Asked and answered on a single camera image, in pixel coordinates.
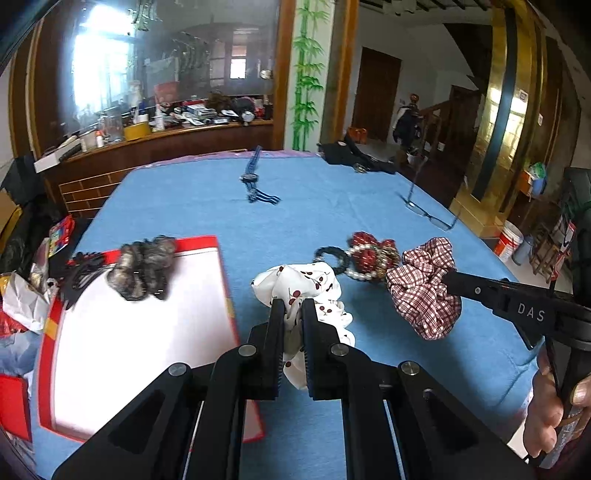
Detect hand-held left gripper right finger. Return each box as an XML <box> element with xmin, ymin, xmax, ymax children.
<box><xmin>301</xmin><ymin>299</ymin><xmax>536</xmax><ymax>480</ymax></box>

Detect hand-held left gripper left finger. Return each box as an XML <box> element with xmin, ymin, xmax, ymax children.
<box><xmin>52</xmin><ymin>299</ymin><xmax>285</xmax><ymax>480</ymax></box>

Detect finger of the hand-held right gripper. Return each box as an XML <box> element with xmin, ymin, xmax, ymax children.
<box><xmin>441</xmin><ymin>270</ymin><xmax>509</xmax><ymax>309</ymax></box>

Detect white cherry-print scrunchie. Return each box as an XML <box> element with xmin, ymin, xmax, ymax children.
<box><xmin>250</xmin><ymin>265</ymin><xmax>356</xmax><ymax>391</ymax></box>

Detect red plaid scrunchie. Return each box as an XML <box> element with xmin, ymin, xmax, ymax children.
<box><xmin>386</xmin><ymin>237</ymin><xmax>463</xmax><ymax>341</ymax></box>

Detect white pearl bracelet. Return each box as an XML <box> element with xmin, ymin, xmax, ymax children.
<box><xmin>344</xmin><ymin>244</ymin><xmax>393</xmax><ymax>282</ymax></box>

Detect dark red dotted scrunchie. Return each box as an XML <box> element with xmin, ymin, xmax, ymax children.
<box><xmin>347</xmin><ymin>232</ymin><xmax>402</xmax><ymax>282</ymax></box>

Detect red box with white inside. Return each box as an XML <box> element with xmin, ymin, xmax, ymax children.
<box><xmin>38</xmin><ymin>235</ymin><xmax>266</xmax><ymax>444</ymax></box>

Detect person's right hand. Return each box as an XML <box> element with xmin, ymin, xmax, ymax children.
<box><xmin>524</xmin><ymin>353</ymin><xmax>591</xmax><ymax>456</ymax></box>

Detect white bucket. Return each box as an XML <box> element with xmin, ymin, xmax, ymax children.
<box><xmin>493</xmin><ymin>220</ymin><xmax>525</xmax><ymax>264</ymax></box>

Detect grey bin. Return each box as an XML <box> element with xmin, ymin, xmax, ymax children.
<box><xmin>512</xmin><ymin>235</ymin><xmax>536</xmax><ymax>267</ymax></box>

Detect thin-framed eyeglasses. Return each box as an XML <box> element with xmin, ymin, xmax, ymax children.
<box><xmin>401</xmin><ymin>159</ymin><xmax>465</xmax><ymax>232</ymax></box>

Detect blue tablecloth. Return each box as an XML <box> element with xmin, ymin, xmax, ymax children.
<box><xmin>30</xmin><ymin>151</ymin><xmax>541</xmax><ymax>480</ymax></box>

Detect grey scrunchie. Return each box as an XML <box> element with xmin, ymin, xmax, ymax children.
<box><xmin>107</xmin><ymin>235</ymin><xmax>179</xmax><ymax>302</ymax></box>

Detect golden pillar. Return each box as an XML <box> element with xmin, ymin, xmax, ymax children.
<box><xmin>455</xmin><ymin>4</ymin><xmax>546</xmax><ymax>239</ymax></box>

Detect dark hanging jacket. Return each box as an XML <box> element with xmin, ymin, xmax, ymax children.
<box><xmin>392</xmin><ymin>104</ymin><xmax>424</xmax><ymax>147</ymax></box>

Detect black bag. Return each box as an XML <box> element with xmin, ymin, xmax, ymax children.
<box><xmin>316</xmin><ymin>136</ymin><xmax>398</xmax><ymax>175</ymax></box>

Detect black hair claw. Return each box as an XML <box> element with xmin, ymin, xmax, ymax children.
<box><xmin>60</xmin><ymin>251</ymin><xmax>123</xmax><ymax>310</ymax></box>

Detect wooden counter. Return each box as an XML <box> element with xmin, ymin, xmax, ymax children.
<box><xmin>41</xmin><ymin>119</ymin><xmax>275</xmax><ymax>219</ymax></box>

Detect brown wooden door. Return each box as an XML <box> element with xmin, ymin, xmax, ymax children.
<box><xmin>353</xmin><ymin>46</ymin><xmax>402</xmax><ymax>142</ymax></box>

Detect white plastic bag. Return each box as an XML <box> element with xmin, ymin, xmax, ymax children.
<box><xmin>2</xmin><ymin>271</ymin><xmax>59</xmax><ymax>334</ymax></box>

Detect glass pitcher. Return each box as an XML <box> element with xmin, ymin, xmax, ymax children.
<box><xmin>99</xmin><ymin>113</ymin><xmax>124</xmax><ymax>143</ymax></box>

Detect flat white box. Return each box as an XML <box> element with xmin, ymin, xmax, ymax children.
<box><xmin>33</xmin><ymin>138</ymin><xmax>84</xmax><ymax>174</ymax></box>

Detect black hair tie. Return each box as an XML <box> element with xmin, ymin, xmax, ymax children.
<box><xmin>314</xmin><ymin>246</ymin><xmax>352</xmax><ymax>274</ymax></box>

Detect blue striped strap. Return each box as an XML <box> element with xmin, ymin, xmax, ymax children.
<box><xmin>239</xmin><ymin>146</ymin><xmax>281</xmax><ymax>205</ymax></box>

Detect green bamboo wall decal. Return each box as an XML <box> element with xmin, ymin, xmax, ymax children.
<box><xmin>290</xmin><ymin>0</ymin><xmax>331</xmax><ymax>151</ymax></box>

